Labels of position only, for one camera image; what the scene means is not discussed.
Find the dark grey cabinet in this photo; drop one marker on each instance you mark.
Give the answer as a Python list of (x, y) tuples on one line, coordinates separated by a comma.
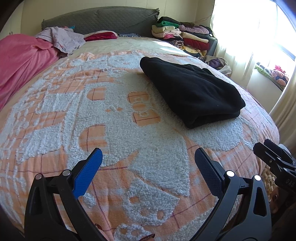
[(212, 46)]

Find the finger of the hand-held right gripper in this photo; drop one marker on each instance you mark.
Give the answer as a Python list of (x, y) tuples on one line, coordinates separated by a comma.
[(266, 155), (282, 151)]

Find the stack of folded clothes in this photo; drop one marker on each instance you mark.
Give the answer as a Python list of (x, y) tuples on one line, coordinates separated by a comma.
[(185, 37)]

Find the cream curtain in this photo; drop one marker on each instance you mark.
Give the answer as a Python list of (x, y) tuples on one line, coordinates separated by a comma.
[(240, 62)]

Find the white bag of clothes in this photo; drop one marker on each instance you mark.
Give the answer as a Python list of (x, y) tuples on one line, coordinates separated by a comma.
[(217, 63)]

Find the peach and white tufted blanket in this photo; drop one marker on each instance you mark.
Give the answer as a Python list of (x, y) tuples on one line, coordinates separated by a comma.
[(138, 150)]

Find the lilac garment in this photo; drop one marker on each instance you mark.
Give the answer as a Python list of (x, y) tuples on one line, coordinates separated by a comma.
[(64, 39)]

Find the person's left hand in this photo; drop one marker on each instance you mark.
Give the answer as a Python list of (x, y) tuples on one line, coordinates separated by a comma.
[(104, 234)]

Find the grey quilted headboard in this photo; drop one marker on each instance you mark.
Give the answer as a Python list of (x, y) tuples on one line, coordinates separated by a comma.
[(115, 18)]

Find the red pillow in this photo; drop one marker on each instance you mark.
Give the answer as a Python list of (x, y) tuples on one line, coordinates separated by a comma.
[(101, 36)]

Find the colourful clothes on window sill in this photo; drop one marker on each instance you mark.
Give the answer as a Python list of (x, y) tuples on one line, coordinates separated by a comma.
[(277, 76)]

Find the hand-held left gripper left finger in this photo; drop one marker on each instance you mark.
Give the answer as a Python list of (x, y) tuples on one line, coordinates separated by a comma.
[(89, 172)]

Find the black sweater with orange cuffs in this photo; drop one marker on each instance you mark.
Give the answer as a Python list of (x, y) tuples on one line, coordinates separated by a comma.
[(192, 92)]

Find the dark patterned cloth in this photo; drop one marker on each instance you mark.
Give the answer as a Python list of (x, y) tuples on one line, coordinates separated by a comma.
[(129, 35)]

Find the pink blanket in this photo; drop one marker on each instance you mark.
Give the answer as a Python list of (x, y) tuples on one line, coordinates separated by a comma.
[(20, 60)]

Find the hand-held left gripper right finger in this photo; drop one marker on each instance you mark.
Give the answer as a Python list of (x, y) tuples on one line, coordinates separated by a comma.
[(209, 171)]

